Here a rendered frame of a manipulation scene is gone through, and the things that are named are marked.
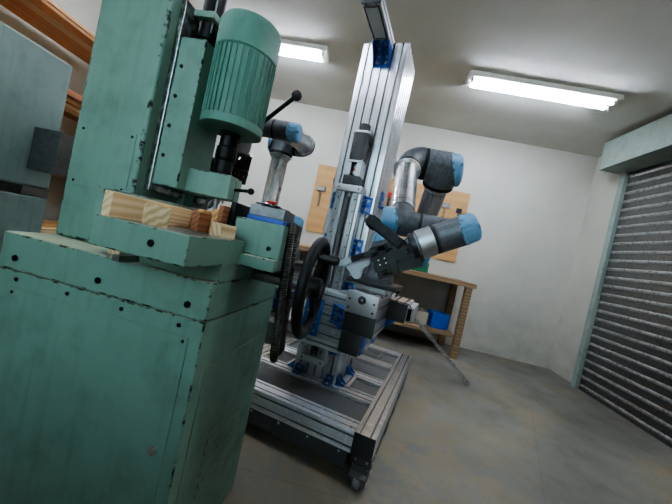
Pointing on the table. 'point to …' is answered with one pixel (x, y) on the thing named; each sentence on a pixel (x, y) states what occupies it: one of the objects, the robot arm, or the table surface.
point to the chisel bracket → (212, 185)
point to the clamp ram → (237, 212)
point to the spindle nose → (226, 152)
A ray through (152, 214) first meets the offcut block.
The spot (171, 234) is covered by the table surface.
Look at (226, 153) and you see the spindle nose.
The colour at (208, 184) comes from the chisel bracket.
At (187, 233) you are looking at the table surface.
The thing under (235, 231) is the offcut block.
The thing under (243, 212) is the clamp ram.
